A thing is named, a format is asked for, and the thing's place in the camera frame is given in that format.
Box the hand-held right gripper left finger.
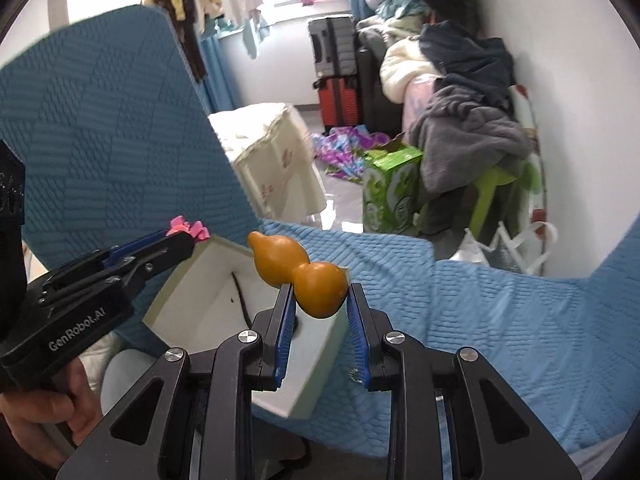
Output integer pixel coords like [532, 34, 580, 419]
[56, 282, 298, 480]

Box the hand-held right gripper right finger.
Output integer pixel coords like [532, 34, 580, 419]
[346, 282, 585, 480]

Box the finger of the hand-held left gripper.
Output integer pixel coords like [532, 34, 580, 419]
[46, 231, 197, 312]
[40, 228, 172, 306]

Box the pink hair bow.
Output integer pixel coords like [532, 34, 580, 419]
[169, 216, 211, 242]

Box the pale green cardboard box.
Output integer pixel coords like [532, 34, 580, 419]
[143, 235, 352, 421]

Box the orange gourd pendant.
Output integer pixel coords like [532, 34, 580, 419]
[248, 231, 349, 320]

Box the person's left hand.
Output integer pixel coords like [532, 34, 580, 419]
[0, 359, 104, 472]

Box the white quilted blanket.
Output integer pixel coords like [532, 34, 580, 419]
[77, 332, 126, 389]

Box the brown hair stick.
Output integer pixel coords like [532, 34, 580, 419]
[231, 272, 257, 329]

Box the blue textured covered chair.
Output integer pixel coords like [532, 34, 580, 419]
[0, 4, 436, 461]
[425, 225, 640, 453]

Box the green printed carton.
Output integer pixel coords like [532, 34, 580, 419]
[361, 135, 425, 235]

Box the white tote bag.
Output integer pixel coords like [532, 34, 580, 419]
[447, 220, 559, 277]

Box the blue curtain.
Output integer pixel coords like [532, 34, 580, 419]
[197, 30, 237, 114]

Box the colourful floral cloth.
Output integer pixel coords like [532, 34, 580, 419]
[310, 127, 392, 184]

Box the green plastic stool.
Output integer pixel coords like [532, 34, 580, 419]
[417, 164, 522, 239]

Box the dark patterned hanging garment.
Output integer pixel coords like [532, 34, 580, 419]
[170, 0, 208, 83]

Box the red suitcase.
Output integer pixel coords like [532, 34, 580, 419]
[313, 76, 362, 134]

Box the grey fleece garment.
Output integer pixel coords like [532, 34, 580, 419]
[407, 84, 536, 207]

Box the fruit printed rolled mat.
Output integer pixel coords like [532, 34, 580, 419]
[509, 82, 552, 242]

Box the pink printed bedding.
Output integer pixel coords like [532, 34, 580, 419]
[401, 72, 451, 137]

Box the black suitcase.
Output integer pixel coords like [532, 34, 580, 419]
[356, 30, 402, 133]

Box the grey suitcase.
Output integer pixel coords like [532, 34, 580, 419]
[308, 16, 359, 80]

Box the white fluffy blanket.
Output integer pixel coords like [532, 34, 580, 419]
[380, 39, 442, 104]

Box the dark navy garment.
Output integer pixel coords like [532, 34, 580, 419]
[419, 21, 516, 111]

